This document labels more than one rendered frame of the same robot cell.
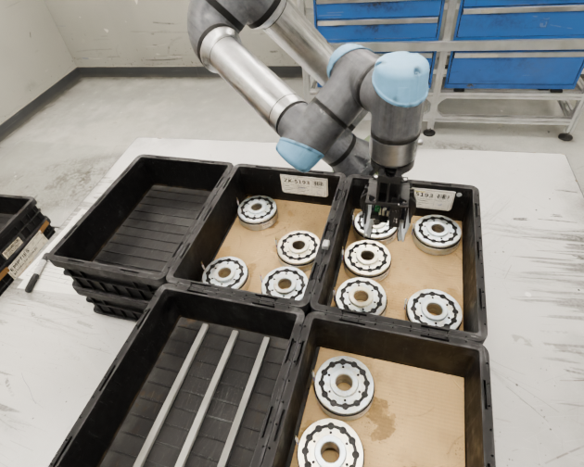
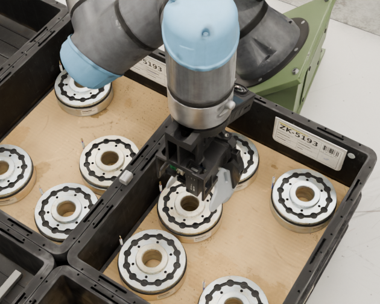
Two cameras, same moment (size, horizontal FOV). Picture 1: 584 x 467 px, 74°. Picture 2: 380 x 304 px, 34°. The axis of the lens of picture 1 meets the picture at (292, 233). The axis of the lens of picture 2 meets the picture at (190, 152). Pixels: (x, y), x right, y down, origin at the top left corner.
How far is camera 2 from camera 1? 0.33 m
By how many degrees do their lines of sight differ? 12
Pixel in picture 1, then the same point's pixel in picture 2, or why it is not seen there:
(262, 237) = (76, 128)
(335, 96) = (136, 10)
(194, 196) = (14, 35)
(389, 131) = (177, 87)
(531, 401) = not seen: outside the picture
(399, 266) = (231, 229)
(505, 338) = not seen: outside the picture
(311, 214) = (155, 113)
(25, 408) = not seen: outside the picture
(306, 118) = (99, 24)
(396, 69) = (180, 22)
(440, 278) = (275, 265)
